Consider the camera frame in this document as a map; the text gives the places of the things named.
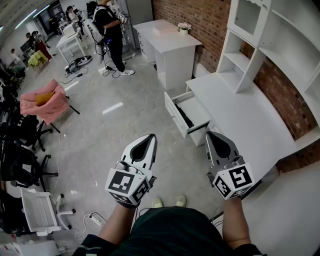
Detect grey metal cabinet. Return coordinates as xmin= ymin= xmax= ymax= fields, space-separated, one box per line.
xmin=126 ymin=0 xmax=154 ymax=48

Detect white hutch shelf unit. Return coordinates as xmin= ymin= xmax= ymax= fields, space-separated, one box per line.
xmin=216 ymin=0 xmax=320 ymax=148

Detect yellow-green tablecloth table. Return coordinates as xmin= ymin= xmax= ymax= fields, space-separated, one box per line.
xmin=27 ymin=49 xmax=50 ymax=69

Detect white drawer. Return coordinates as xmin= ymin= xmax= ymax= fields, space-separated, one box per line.
xmin=164 ymin=90 xmax=212 ymax=140

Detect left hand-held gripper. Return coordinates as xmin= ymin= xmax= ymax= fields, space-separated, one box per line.
xmin=104 ymin=134 xmax=158 ymax=208

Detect orange cushion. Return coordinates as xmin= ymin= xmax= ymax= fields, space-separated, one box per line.
xmin=35 ymin=91 xmax=56 ymax=107

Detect white mesh office chair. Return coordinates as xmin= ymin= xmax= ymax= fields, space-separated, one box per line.
xmin=19 ymin=187 xmax=77 ymax=237

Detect black umbrella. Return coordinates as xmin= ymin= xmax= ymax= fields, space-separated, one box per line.
xmin=173 ymin=98 xmax=195 ymax=130

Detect pink flowers in white pot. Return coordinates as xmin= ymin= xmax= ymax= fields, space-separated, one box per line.
xmin=177 ymin=21 xmax=192 ymax=35

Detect ceiling light strip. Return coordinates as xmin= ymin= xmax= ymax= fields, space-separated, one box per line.
xmin=14 ymin=9 xmax=38 ymax=30
xmin=33 ymin=4 xmax=51 ymax=18

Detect person's right shoe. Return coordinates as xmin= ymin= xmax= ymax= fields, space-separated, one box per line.
xmin=175 ymin=194 xmax=188 ymax=208

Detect white cluttered worktable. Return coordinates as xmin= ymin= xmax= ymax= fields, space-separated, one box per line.
xmin=0 ymin=240 xmax=60 ymax=256

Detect person's right forearm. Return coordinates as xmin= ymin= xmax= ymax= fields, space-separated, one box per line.
xmin=221 ymin=197 xmax=252 ymax=250

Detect person's left forearm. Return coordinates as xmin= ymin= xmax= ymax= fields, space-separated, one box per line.
xmin=98 ymin=201 xmax=137 ymax=246

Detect pink armchair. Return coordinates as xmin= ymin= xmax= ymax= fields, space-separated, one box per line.
xmin=19 ymin=79 xmax=71 ymax=125

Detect flat pink box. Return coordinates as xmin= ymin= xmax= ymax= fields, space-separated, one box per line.
xmin=152 ymin=24 xmax=180 ymax=36

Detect black floor cable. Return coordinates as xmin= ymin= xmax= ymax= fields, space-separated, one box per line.
xmin=102 ymin=66 xmax=123 ymax=79

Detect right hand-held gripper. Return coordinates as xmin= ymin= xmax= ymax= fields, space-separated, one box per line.
xmin=205 ymin=131 xmax=256 ymax=201

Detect black round floor device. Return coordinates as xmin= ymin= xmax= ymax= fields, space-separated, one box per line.
xmin=65 ymin=55 xmax=93 ymax=73

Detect black office chair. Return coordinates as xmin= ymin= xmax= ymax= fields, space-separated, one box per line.
xmin=7 ymin=114 xmax=55 ymax=152
xmin=0 ymin=139 xmax=60 ymax=193

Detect dark knit glove cuff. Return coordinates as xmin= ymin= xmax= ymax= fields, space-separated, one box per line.
xmin=116 ymin=199 xmax=139 ymax=209

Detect white background table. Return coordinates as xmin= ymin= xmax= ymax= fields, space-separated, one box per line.
xmin=56 ymin=23 xmax=90 ymax=65

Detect person's dark clothing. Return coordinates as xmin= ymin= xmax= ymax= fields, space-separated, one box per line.
xmin=72 ymin=206 xmax=266 ymax=256

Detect white box appliance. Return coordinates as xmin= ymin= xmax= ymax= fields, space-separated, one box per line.
xmin=62 ymin=22 xmax=81 ymax=38

